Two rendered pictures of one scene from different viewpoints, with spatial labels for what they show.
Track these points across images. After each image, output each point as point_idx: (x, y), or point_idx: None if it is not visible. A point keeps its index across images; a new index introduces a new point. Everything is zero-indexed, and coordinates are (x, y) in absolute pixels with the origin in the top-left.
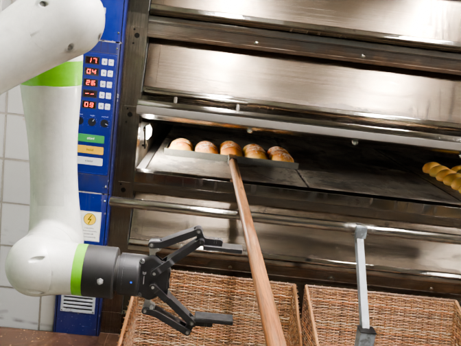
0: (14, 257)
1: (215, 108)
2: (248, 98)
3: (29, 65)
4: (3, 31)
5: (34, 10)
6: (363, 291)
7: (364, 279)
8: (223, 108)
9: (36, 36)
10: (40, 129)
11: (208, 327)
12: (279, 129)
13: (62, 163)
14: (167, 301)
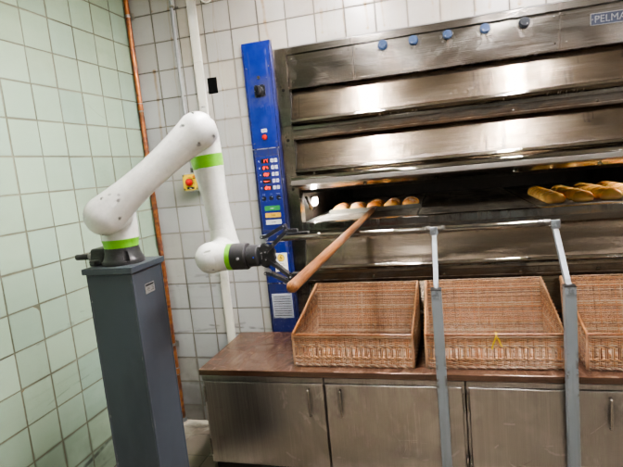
0: (197, 253)
1: (336, 173)
2: (361, 163)
3: (182, 156)
4: (167, 142)
5: (179, 130)
6: (435, 266)
7: (436, 258)
8: (342, 172)
9: (182, 141)
10: (204, 190)
11: None
12: (379, 177)
13: (219, 206)
14: (275, 266)
